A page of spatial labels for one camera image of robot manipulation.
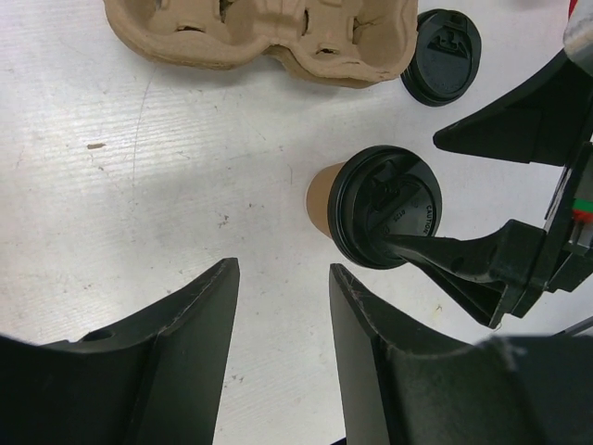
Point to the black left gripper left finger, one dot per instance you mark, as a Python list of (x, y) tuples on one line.
[(154, 377)]

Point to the pulp cup carrier tray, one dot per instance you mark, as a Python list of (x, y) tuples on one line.
[(353, 44)]

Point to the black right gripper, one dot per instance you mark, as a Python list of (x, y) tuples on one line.
[(543, 120)]

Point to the black coffee lid stack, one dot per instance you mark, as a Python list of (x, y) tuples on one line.
[(446, 59)]

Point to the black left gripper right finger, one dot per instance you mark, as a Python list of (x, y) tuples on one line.
[(402, 382)]

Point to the kraft paper coffee cup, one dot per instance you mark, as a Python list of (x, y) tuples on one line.
[(317, 197)]

